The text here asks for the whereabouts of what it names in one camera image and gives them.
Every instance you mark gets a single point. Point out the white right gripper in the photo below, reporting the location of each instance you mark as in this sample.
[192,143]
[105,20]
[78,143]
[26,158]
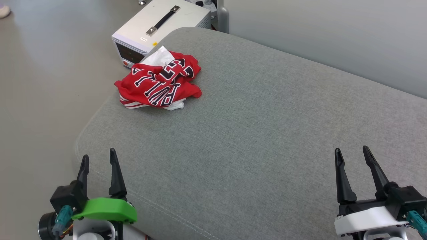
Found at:
[363,220]

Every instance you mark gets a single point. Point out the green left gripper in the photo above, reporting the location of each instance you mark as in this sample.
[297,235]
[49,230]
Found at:
[106,210]

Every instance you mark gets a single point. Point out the red and white jersey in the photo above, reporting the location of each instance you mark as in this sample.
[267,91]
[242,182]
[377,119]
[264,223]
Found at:
[156,90]

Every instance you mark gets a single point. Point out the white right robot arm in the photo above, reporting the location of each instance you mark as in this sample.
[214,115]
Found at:
[383,235]

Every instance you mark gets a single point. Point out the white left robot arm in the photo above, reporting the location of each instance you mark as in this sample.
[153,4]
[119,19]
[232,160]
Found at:
[90,233]

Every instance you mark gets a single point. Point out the white box device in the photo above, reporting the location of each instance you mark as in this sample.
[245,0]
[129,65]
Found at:
[188,20]

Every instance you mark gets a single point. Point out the white shoe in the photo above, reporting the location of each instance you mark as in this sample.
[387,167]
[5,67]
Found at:
[4,11]

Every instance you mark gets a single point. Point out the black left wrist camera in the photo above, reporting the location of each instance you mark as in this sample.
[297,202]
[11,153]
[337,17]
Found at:
[66,196]

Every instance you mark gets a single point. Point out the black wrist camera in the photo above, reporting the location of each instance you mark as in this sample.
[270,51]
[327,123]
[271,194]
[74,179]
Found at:
[407,198]
[66,196]

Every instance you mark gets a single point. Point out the teal left camera connector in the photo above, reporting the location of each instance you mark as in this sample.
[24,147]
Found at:
[63,215]

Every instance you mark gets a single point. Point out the teal camera connector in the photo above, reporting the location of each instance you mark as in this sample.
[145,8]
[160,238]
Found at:
[63,215]
[417,221]

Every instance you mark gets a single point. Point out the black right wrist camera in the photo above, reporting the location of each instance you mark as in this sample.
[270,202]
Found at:
[407,198]

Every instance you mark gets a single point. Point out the teal right camera connector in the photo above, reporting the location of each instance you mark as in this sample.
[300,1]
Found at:
[417,221]

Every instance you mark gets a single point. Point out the grey partition edge post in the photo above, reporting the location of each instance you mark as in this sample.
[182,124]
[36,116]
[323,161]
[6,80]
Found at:
[223,20]

